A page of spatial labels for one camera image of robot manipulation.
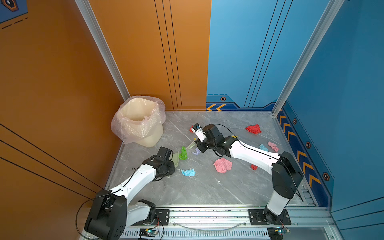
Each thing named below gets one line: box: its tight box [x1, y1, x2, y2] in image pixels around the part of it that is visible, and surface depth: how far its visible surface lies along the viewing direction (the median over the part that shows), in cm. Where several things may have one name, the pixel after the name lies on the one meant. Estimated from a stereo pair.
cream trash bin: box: [116, 97, 164, 148], surface depth 84 cm
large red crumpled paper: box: [245, 124, 262, 135], surface depth 110 cm
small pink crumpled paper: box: [267, 141, 280, 153], surface depth 100 cm
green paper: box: [179, 146, 188, 160], surface depth 97 cm
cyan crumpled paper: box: [181, 169, 196, 176], surface depth 89 cm
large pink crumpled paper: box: [213, 157, 233, 174], surface depth 91 cm
